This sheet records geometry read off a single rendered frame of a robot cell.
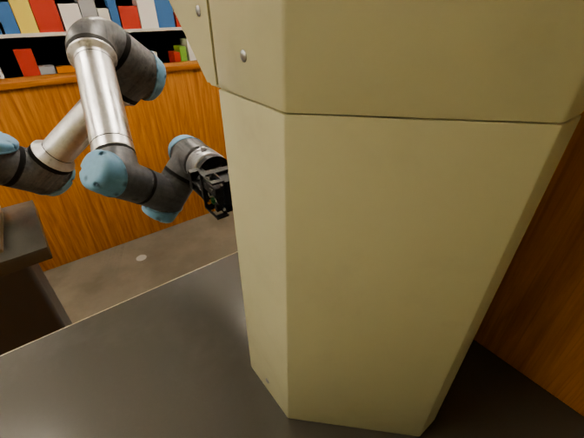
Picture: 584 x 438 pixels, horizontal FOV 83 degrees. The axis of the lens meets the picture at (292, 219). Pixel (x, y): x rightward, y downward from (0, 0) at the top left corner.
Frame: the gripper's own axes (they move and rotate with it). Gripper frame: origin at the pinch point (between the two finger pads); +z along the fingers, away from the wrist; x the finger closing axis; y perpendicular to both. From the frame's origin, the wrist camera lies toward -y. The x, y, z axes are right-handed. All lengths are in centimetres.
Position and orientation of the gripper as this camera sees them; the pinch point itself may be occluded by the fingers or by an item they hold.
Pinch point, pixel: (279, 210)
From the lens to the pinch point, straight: 53.1
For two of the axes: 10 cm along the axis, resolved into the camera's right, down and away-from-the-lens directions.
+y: -8.0, 3.3, -5.1
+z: 6.1, 4.4, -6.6
